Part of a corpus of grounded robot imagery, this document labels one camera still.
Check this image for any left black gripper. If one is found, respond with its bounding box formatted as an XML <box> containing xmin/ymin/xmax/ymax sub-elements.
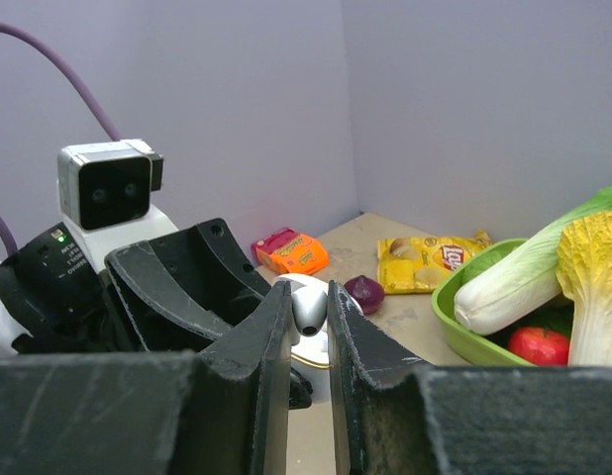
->
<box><xmin>0</xmin><ymin>223</ymin><xmax>233</xmax><ymax>353</ymax></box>

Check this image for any white stem earbud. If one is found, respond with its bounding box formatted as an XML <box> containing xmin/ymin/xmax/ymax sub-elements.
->
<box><xmin>291</xmin><ymin>286</ymin><xmax>328</xmax><ymax>345</ymax></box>

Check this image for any yellow napa cabbage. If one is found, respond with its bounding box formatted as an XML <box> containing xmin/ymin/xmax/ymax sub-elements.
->
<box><xmin>557</xmin><ymin>211</ymin><xmax>612</xmax><ymax>367</ymax></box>

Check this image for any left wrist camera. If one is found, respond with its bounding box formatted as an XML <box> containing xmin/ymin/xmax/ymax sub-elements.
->
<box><xmin>56</xmin><ymin>139</ymin><xmax>178</xmax><ymax>273</ymax></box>

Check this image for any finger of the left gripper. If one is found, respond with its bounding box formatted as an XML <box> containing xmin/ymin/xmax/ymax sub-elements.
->
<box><xmin>149</xmin><ymin>218</ymin><xmax>270</xmax><ymax>327</ymax></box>

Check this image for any green napa cabbage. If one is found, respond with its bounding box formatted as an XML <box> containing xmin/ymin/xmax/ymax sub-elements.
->
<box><xmin>454</xmin><ymin>186</ymin><xmax>612</xmax><ymax>335</ymax></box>

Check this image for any red apple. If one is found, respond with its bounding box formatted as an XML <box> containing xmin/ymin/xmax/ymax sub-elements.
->
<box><xmin>507</xmin><ymin>327</ymin><xmax>570</xmax><ymax>366</ymax></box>

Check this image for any green plastic basket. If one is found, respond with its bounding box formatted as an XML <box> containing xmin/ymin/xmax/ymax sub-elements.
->
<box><xmin>431</xmin><ymin>237</ymin><xmax>574</xmax><ymax>367</ymax></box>

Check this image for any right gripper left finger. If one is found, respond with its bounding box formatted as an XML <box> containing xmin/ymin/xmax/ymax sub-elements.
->
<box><xmin>0</xmin><ymin>282</ymin><xmax>292</xmax><ymax>474</ymax></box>

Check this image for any orange pink snack box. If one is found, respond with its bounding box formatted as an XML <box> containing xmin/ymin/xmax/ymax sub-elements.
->
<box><xmin>251</xmin><ymin>228</ymin><xmax>329</xmax><ymax>275</ymax></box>

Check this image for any purple red onion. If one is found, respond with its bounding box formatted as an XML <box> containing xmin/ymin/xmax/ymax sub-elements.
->
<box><xmin>344</xmin><ymin>275</ymin><xmax>385</xmax><ymax>315</ymax></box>

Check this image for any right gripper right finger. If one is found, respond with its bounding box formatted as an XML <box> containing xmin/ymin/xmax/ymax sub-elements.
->
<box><xmin>328</xmin><ymin>282</ymin><xmax>612</xmax><ymax>474</ymax></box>

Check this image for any yellow Lays chips bag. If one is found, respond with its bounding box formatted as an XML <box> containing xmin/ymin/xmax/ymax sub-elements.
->
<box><xmin>376</xmin><ymin>230</ymin><xmax>492</xmax><ymax>295</ymax></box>

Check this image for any white square charging case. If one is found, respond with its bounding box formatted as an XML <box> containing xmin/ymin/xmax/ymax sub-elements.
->
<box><xmin>272</xmin><ymin>272</ymin><xmax>366</xmax><ymax>397</ymax></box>

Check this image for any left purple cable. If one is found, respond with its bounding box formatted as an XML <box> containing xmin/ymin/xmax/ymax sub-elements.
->
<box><xmin>0</xmin><ymin>21</ymin><xmax>123</xmax><ymax>258</ymax></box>

